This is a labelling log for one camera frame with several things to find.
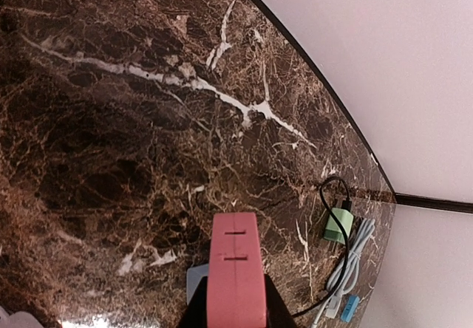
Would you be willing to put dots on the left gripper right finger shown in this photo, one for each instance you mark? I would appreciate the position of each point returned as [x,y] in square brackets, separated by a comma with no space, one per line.
[278,315]

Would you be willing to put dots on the small blue charger plug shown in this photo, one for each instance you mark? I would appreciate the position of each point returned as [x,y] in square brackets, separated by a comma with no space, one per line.
[193,277]

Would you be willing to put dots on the blue grey power strip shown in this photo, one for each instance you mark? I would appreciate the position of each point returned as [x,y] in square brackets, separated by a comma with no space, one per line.
[349,280]

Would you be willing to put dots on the blue square plug adapter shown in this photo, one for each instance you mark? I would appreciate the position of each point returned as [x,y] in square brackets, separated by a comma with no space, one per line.
[350,308]

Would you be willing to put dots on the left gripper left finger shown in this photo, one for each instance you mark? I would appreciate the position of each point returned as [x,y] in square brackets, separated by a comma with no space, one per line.
[195,315]

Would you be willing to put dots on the pink plug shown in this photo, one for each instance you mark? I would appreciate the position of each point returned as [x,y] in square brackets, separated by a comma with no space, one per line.
[236,285]

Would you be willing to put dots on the green charger plug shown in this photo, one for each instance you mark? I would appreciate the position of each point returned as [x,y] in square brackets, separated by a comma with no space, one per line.
[338,226]

